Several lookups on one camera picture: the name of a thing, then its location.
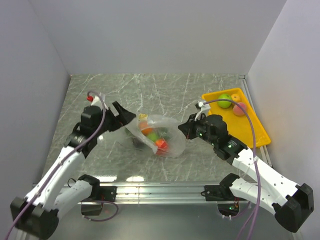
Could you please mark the small orange fruit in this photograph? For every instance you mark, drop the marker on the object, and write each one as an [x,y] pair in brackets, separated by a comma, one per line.
[236,98]

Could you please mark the pink peach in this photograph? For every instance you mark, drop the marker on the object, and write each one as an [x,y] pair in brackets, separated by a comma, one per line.
[239,109]

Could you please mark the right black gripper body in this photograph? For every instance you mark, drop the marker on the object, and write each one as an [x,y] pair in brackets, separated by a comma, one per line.
[200,129]

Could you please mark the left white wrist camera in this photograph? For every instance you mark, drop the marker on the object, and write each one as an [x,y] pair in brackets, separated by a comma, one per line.
[95,100]

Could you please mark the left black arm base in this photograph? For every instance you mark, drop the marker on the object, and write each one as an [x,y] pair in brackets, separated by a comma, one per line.
[101,203]

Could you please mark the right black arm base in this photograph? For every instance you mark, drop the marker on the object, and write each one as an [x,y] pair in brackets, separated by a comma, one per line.
[228,206]

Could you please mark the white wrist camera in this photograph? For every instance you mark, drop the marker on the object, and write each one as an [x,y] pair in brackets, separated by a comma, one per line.
[203,109]
[95,100]

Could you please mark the orange fruit in bag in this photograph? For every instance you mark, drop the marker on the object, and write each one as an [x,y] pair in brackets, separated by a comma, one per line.
[144,128]

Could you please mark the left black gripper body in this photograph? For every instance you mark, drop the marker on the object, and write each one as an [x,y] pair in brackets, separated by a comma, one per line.
[107,124]

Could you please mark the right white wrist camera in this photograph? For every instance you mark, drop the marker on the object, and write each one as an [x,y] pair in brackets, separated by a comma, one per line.
[203,109]

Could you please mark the yellow plastic tray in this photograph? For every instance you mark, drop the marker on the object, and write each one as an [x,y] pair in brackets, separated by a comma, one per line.
[239,126]

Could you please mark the red fruit in bag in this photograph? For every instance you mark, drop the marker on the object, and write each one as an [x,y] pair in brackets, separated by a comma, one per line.
[162,145]

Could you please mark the green apple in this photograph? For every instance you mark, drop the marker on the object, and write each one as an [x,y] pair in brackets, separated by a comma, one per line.
[224,101]

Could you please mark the aluminium rail frame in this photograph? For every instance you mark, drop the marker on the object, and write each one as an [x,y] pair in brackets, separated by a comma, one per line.
[164,212]

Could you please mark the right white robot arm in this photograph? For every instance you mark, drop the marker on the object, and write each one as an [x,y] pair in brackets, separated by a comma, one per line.
[290,203]

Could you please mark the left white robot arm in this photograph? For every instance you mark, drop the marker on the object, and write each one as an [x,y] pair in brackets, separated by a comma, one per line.
[39,212]

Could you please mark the clear plastic bag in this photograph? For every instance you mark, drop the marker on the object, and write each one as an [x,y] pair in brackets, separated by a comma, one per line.
[165,127]

